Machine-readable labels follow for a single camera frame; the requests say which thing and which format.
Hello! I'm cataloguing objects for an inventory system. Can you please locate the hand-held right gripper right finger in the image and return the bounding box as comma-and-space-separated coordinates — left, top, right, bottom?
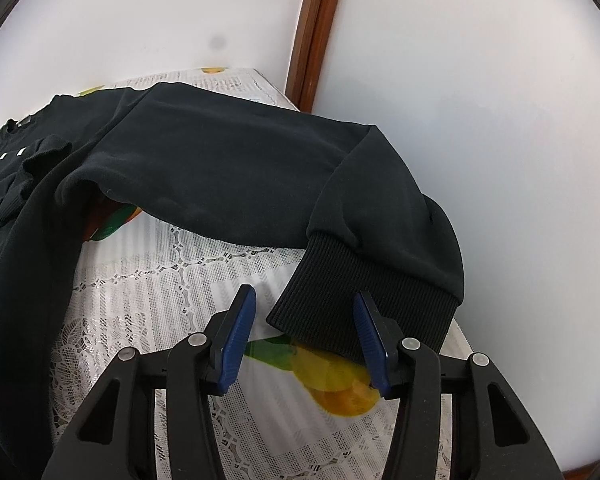
353, 290, 563, 480

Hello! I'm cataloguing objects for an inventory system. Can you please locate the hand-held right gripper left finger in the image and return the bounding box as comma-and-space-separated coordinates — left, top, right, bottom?
40, 284, 257, 480

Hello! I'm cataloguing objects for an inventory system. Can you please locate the black sweatshirt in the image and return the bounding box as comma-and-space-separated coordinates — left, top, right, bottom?
0, 82, 467, 480

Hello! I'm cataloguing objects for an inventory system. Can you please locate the white fruit-print lace tablecloth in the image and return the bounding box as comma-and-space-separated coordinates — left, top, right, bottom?
50, 66, 473, 480

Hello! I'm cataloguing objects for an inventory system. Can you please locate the brown wooden door frame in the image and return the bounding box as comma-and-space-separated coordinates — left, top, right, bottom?
286, 0, 350, 112

